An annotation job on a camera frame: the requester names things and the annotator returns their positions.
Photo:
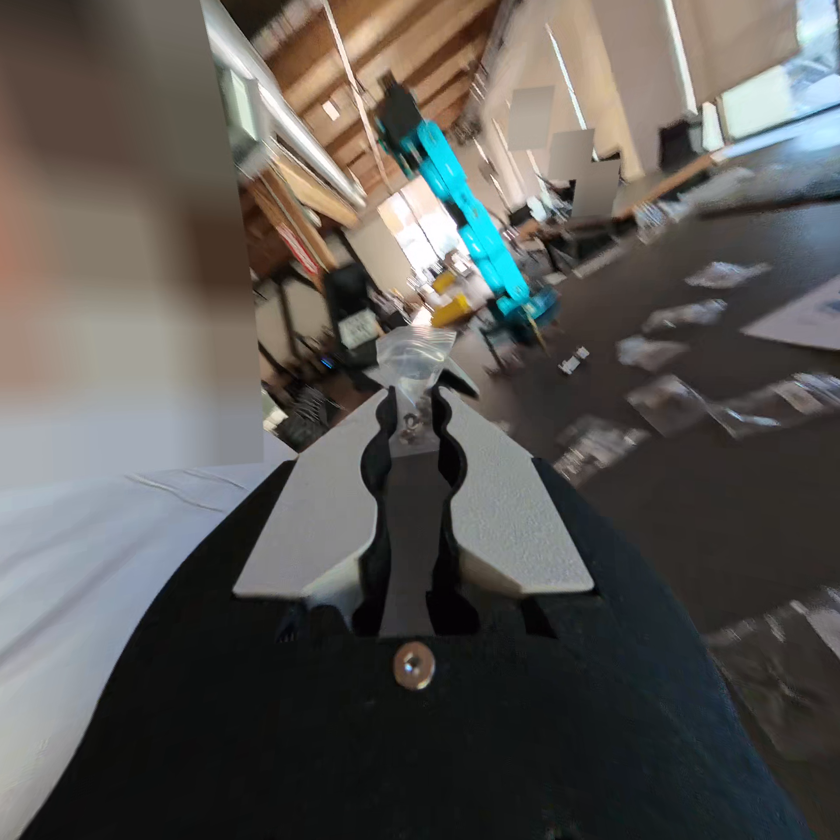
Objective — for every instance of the clear screw bag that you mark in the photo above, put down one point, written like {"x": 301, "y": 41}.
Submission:
{"x": 410, "y": 348}

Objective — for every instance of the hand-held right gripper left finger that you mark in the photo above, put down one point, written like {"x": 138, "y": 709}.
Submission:
{"x": 308, "y": 525}

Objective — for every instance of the black office chair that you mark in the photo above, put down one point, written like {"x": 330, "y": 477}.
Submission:
{"x": 351, "y": 295}

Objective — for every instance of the blue toy robot arm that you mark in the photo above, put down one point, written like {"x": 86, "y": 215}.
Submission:
{"x": 453, "y": 190}

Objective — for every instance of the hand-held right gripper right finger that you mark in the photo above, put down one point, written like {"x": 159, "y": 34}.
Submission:
{"x": 518, "y": 525}

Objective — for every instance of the yellow storage bin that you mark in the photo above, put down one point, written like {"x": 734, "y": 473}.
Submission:
{"x": 445, "y": 282}
{"x": 453, "y": 312}

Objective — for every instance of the open instruction booklet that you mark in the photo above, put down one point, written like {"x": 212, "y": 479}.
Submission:
{"x": 800, "y": 315}

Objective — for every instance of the scatter of small parts bags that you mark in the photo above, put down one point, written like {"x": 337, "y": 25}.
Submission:
{"x": 663, "y": 400}

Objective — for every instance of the dark desk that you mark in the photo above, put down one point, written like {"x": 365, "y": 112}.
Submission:
{"x": 689, "y": 538}

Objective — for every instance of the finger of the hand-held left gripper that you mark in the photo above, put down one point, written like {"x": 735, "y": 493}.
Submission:
{"x": 463, "y": 386}

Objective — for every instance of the metal cross wrench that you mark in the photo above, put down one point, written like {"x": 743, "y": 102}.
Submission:
{"x": 573, "y": 361}

